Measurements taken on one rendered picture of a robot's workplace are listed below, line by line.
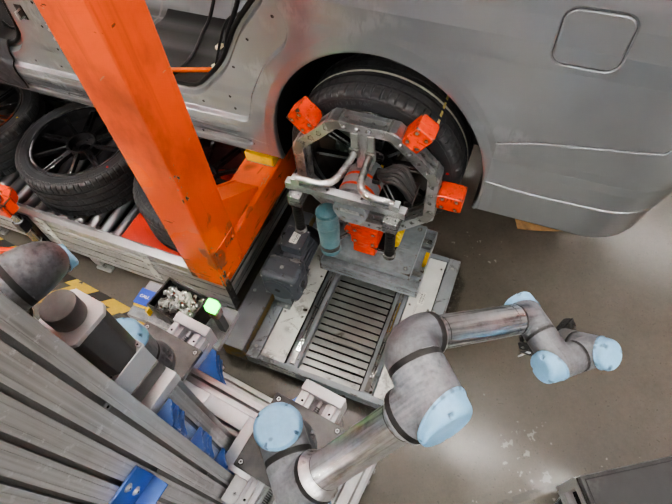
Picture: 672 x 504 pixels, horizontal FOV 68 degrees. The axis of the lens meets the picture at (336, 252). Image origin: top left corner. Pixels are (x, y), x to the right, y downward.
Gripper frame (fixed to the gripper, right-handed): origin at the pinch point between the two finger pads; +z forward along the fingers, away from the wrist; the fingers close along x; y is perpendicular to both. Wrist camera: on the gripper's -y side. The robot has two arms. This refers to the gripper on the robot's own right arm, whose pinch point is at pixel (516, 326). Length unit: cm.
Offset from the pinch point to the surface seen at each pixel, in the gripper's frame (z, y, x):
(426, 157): 26, 1, -55
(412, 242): 95, -21, -20
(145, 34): 7, 78, -99
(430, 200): 34, -1, -41
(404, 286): 90, -9, -1
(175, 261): 113, 86, -41
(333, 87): 38, 22, -86
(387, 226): 24.1, 21.7, -37.2
